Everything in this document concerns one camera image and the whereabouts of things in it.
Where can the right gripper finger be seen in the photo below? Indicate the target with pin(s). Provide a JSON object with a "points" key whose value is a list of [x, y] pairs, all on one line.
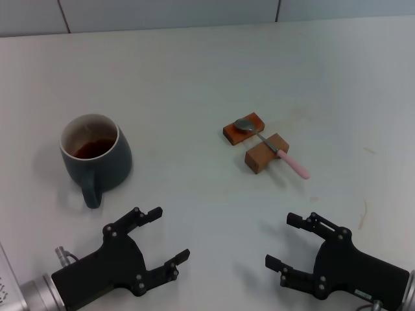
{"points": [[298, 278], [324, 226]]}

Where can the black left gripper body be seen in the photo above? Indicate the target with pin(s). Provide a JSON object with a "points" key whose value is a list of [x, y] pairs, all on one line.
{"points": [[97, 275]]}

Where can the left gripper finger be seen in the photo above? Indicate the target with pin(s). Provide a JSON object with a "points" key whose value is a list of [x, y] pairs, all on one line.
{"points": [[165, 272], [129, 220]]}

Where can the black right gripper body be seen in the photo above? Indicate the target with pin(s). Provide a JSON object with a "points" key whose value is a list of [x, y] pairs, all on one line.
{"points": [[356, 275]]}

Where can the grey ceramic cup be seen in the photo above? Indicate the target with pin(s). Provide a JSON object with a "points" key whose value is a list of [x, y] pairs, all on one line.
{"points": [[120, 162]]}

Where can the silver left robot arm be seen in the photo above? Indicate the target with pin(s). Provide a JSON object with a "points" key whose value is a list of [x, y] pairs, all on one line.
{"points": [[39, 294]]}

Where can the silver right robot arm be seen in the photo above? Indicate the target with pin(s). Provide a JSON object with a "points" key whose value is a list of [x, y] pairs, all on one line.
{"points": [[410, 291]]}

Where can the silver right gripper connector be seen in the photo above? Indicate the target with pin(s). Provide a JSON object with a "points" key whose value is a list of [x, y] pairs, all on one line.
{"points": [[377, 305]]}

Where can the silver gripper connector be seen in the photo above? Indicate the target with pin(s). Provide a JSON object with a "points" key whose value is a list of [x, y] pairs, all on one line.
{"points": [[61, 256], [377, 305]]}

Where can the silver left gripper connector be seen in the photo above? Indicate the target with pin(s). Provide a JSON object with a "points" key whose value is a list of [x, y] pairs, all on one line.
{"points": [[61, 256]]}

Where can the light wooden arch block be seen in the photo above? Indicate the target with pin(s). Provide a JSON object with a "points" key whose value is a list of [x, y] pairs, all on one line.
{"points": [[259, 158]]}

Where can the reddish brown wooden block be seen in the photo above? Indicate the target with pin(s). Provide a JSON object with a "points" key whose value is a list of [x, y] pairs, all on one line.
{"points": [[236, 137]]}

